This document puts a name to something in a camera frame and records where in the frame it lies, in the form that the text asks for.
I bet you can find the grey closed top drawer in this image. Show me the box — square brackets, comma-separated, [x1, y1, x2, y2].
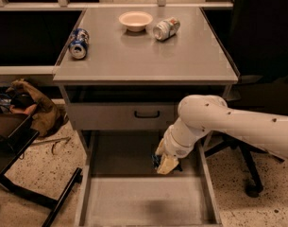
[67, 102, 178, 131]

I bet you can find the white paper bowl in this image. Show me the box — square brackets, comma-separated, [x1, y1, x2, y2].
[119, 11, 153, 32]

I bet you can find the black box on table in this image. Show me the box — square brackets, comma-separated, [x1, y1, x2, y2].
[0, 113, 32, 151]

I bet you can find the black office chair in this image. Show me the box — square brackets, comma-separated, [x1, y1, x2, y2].
[204, 0, 288, 199]

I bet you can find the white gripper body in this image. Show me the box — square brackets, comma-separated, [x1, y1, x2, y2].
[163, 132, 193, 158]

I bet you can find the blue pepsi soda can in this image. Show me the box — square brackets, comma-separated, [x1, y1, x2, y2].
[68, 28, 89, 60]

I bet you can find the black drawer handle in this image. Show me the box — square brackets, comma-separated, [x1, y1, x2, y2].
[134, 111, 161, 119]

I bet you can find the blue rxbar blueberry wrapper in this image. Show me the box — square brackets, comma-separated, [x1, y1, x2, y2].
[151, 154, 182, 171]

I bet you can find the white crushed soda can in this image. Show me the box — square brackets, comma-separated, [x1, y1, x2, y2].
[153, 17, 180, 41]

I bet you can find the black side table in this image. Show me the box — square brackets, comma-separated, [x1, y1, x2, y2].
[0, 128, 84, 227]

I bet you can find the grey drawer cabinet table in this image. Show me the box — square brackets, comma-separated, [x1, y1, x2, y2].
[54, 7, 238, 227]

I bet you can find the blue cable bundle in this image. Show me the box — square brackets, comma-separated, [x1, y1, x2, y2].
[0, 80, 17, 113]

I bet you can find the brown cloth bag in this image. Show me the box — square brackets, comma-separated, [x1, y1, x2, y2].
[6, 79, 64, 137]

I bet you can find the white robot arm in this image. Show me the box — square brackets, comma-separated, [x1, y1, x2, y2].
[155, 95, 288, 175]

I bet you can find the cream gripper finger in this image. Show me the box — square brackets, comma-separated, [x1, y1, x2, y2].
[155, 139, 164, 156]
[157, 154, 178, 175]

